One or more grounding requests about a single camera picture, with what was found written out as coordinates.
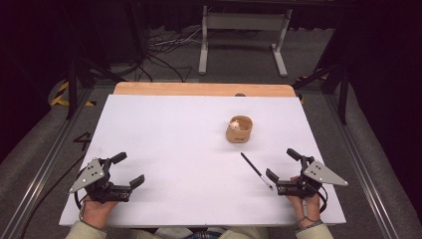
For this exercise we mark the grey metal stand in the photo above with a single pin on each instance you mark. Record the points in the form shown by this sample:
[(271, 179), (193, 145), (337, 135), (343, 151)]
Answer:
[(244, 21)]

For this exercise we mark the small pale toy figure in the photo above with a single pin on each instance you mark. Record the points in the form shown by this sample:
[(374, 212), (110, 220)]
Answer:
[(234, 125)]

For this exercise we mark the black tripod stand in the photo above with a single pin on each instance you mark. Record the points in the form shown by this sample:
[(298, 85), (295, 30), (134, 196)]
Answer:
[(71, 86), (343, 96)]

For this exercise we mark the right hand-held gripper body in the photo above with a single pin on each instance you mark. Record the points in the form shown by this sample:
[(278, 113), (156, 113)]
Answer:
[(312, 181)]

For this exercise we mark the aluminium floor rail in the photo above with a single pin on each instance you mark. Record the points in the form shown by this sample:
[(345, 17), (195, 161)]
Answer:
[(43, 172), (361, 159)]

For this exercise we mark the yellow black floor tape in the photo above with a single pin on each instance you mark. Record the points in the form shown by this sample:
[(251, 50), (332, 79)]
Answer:
[(59, 98)]

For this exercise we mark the white table mat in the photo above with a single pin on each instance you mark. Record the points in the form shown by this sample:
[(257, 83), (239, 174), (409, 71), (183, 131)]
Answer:
[(182, 139)]

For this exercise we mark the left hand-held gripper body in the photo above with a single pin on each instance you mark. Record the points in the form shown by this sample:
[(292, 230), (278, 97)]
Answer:
[(99, 189)]

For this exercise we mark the person's right hand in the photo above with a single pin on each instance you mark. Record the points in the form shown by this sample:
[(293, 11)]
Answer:
[(308, 210)]

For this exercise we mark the tan pen holder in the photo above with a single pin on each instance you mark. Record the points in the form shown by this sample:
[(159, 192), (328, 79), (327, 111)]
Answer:
[(239, 136)]

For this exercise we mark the black pen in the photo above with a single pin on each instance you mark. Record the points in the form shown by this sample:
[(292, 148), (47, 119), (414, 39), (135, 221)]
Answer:
[(255, 170)]

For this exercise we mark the person's left hand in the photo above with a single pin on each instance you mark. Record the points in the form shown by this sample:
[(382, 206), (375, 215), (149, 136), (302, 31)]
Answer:
[(96, 212)]

